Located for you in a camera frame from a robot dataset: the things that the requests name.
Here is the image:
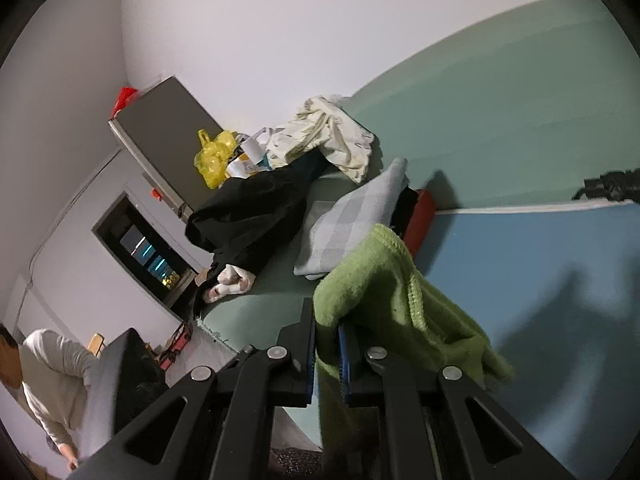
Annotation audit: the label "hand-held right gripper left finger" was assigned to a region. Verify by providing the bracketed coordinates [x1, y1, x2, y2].
[75, 298, 317, 480]

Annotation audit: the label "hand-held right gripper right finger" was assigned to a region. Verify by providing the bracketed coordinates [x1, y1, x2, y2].
[338, 324, 576, 480]

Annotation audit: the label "green shirt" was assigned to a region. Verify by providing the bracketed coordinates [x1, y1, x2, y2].
[312, 224, 516, 480]

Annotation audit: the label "white socks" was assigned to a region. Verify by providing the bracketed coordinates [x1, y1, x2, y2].
[202, 265, 253, 303]

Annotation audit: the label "red crate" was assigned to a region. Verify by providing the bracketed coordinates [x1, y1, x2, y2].
[157, 322, 193, 368]

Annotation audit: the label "grey checkered folded cloth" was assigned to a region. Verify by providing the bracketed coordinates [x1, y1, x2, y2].
[292, 156, 411, 281]

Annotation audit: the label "black folded cloth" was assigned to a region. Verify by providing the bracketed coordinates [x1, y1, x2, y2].
[390, 187, 418, 241]

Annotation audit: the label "black garment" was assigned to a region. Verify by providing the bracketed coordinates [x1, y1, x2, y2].
[185, 152, 331, 281]

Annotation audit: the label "red box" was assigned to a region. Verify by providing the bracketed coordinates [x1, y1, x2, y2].
[400, 189, 438, 256]

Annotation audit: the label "dark padded chair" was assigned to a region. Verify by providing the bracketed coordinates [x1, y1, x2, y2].
[82, 327, 168, 461]

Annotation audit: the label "dark window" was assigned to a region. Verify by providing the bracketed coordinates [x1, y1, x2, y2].
[91, 192, 201, 311]

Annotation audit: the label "white printed packet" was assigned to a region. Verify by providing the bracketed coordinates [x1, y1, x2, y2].
[227, 132, 273, 178]

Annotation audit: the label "yellow plastic bag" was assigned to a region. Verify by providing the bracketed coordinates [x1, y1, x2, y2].
[194, 130, 240, 190]

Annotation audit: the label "cream printed cloth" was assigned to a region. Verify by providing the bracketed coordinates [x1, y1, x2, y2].
[265, 95, 376, 185]

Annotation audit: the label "grey cabinet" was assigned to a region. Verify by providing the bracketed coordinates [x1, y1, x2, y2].
[108, 76, 226, 223]

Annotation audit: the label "green bed sheet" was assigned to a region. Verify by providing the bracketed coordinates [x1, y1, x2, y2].
[200, 0, 640, 356]

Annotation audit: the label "red plastic bag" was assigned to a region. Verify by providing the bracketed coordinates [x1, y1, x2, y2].
[112, 86, 139, 117]

